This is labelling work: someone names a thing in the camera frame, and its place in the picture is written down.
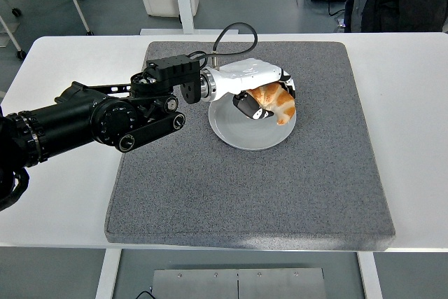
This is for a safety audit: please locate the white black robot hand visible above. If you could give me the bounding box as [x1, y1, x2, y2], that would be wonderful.
[209, 57, 298, 121]

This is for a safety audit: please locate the golden croissant bread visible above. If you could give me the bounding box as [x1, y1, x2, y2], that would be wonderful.
[246, 82, 298, 126]

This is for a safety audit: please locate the round grey plate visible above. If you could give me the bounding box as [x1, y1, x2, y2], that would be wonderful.
[208, 80, 298, 152]

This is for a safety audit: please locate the grey metal plate with screws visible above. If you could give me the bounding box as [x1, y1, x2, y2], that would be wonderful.
[150, 267, 327, 299]

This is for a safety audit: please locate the grey felt mat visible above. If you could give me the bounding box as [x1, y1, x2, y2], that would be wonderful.
[104, 40, 397, 253]

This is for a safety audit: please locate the white table leg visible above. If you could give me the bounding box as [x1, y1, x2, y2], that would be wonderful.
[356, 251, 384, 299]
[94, 249, 123, 299]

